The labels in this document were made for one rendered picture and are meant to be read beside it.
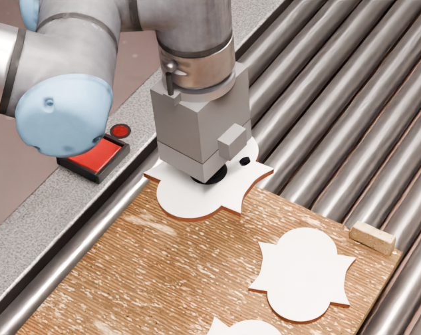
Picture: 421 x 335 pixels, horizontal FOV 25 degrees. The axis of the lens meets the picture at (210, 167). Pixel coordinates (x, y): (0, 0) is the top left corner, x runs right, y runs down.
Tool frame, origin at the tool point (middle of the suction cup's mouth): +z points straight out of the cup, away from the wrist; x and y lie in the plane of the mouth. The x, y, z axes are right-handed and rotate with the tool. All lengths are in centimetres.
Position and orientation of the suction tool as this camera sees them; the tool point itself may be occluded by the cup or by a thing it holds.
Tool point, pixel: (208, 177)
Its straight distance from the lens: 109.7
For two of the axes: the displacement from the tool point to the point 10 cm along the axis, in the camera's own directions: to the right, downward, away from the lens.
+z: 0.7, 6.9, 7.2
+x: -7.8, -4.1, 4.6
